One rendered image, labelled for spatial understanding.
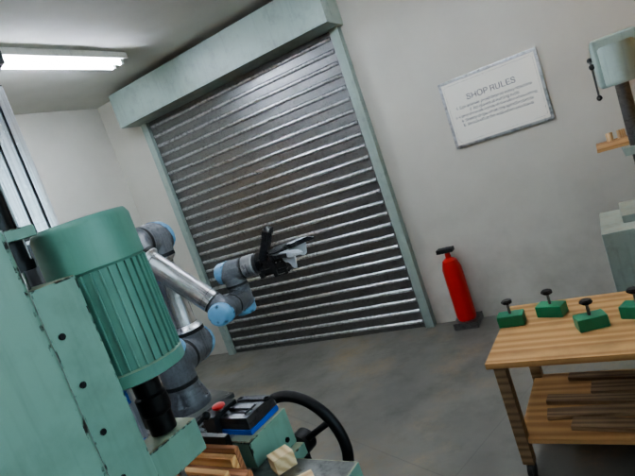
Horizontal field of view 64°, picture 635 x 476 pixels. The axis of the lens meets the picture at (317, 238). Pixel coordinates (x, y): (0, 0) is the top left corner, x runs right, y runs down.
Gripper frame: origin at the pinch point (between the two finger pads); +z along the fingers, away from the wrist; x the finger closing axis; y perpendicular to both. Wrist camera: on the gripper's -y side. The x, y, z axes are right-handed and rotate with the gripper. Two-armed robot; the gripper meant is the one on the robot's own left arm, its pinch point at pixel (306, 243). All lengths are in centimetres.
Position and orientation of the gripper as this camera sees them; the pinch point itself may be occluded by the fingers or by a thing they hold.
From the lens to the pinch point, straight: 165.3
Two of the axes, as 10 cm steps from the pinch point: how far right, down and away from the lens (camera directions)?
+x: -2.4, 3.5, -9.0
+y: 3.6, 9.0, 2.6
